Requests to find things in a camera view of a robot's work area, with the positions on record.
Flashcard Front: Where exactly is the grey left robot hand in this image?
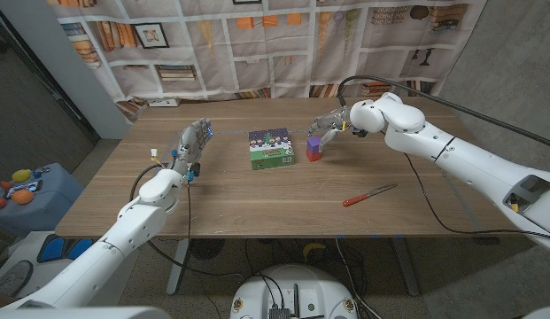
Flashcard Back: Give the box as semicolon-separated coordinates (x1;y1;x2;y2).
170;117;215;178

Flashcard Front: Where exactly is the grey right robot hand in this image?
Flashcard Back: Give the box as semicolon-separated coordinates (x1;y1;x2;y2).
307;107;353;154

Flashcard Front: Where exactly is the green christmas package box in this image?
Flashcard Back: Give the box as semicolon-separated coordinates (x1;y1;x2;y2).
248;128;296;171

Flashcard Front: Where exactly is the yellow toy banana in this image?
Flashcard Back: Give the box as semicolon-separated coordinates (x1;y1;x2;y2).
302;242;328;261

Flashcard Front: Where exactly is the orange toy fruit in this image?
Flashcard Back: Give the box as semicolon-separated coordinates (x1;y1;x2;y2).
11;189;35;206

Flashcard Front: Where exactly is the white power strip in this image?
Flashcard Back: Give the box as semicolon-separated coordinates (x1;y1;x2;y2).
147;97;182;108

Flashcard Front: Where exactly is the black round floor object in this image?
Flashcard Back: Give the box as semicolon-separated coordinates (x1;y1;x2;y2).
189;238;226;261

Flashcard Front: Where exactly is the printed bookshelf backdrop cloth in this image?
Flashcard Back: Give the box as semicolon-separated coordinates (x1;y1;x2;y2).
46;0;488;124

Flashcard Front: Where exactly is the grey metal table leg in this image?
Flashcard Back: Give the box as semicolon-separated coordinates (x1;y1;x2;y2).
166;238;190;297
391;237;421;297

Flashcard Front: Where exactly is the blue-grey upholstered stool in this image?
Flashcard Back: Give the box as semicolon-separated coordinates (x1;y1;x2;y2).
0;162;85;238

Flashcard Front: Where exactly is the white board with blue pads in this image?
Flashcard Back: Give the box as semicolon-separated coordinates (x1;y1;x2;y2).
0;230;112;302

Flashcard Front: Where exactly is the white robot torso base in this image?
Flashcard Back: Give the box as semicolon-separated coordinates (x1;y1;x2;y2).
229;264;360;319

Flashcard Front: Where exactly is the smartphone with colourful screen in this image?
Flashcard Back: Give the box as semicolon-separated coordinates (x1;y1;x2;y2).
4;179;44;199

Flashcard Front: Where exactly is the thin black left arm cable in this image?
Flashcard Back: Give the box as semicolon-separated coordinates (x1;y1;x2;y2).
185;179;192;240

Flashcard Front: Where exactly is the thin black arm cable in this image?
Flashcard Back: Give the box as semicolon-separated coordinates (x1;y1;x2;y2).
402;152;550;243
185;179;192;240

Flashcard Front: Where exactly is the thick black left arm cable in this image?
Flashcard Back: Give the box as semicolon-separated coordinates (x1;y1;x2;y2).
128;162;247;284

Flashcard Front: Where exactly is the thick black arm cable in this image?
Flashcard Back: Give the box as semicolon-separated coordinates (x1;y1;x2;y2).
128;162;247;284
336;74;550;150

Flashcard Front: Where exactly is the red-handled knife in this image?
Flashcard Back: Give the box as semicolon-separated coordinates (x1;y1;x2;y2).
342;183;399;208

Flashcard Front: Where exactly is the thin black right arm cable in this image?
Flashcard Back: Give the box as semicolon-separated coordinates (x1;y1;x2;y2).
402;152;550;243

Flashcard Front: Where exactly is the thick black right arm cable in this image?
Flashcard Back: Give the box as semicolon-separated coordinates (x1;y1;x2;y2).
336;74;550;150

